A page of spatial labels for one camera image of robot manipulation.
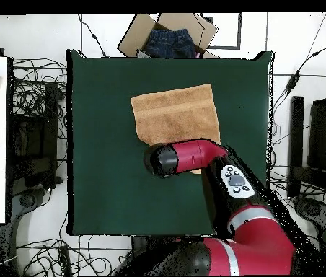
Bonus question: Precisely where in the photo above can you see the blue denim jeans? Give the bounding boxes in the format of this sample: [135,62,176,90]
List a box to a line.
[144,28,196,58]

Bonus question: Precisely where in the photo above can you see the brown cardboard box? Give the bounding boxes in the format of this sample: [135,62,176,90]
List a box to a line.
[117,12,219,58]

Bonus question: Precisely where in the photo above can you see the black equipment stand with cables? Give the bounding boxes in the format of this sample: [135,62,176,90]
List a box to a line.
[8,83,63,208]
[287,96,326,232]

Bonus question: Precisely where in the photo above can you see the dark green table cloth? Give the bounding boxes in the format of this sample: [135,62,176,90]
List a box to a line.
[66,49,274,237]

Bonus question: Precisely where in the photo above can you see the orange terry towel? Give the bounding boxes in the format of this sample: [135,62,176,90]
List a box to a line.
[130,82,221,175]

